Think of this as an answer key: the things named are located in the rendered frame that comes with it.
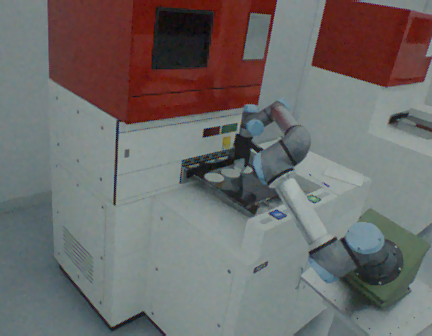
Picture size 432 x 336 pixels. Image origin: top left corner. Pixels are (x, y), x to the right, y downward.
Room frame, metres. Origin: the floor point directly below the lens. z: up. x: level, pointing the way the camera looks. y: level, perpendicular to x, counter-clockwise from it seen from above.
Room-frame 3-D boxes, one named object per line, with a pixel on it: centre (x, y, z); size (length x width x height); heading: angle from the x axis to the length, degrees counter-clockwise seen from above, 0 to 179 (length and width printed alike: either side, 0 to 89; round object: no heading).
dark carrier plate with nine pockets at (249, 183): (1.85, -0.13, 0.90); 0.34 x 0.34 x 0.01; 48
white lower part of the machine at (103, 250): (2.09, 0.42, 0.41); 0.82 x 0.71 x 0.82; 138
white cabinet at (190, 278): (1.84, -0.26, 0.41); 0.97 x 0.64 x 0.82; 138
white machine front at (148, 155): (1.86, 0.17, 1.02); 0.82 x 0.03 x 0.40; 138
